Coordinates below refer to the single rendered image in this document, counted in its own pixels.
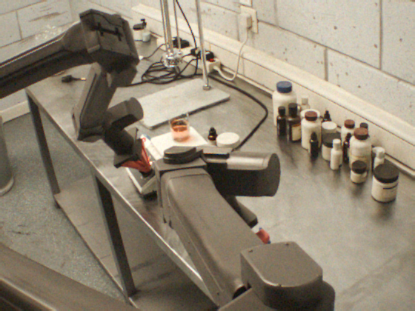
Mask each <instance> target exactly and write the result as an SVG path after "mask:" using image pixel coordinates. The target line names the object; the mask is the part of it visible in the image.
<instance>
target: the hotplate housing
mask: <svg viewBox="0 0 415 311"><path fill-rule="evenodd" d="M146 148H147V149H148V150H149V151H150V153H151V154H152V156H153V157H154V158H156V160H157V159H159V158H163V157H162V156H161V155H160V153H159V152H158V151H157V149H156V148H155V147H153V145H152V144H150V145H149V146H147V147H146ZM126 172H127V174H128V175H129V176H130V178H131V179H132V181H133V183H134V184H135V185H136V187H137V188H138V191H139V192H140V193H141V195H142V196H143V197H147V196H149V195H153V194H156V193H157V185H156V176H154V177H152V178H151V179H150V180H149V181H148V182H147V183H146V184H145V185H144V186H143V187H140V186H139V184H138V183H137V181H136V180H135V178H134V177H133V175H132V174H131V172H130V171H129V169H128V168H126Z"/></svg>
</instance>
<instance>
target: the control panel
mask: <svg viewBox="0 0 415 311"><path fill-rule="evenodd" d="M145 149H146V152H147V157H148V158H149V161H151V165H150V167H151V168H152V173H151V174H150V175H149V176H148V177H146V178H144V177H143V176H142V174H141V173H140V172H139V171H138V170H135V169H130V168H128V169H129V171H130V172H131V174H132V175H133V177H134V178H135V180H136V181H137V183H138V184H139V186H140V187H143V186H144V185H145V184H146V183H147V182H148V181H149V180H150V179H151V178H152V177H154V176H155V175H156V169H155V167H154V162H155V161H156V158H154V157H153V156H152V154H151V153H150V151H149V150H148V149H147V148H145Z"/></svg>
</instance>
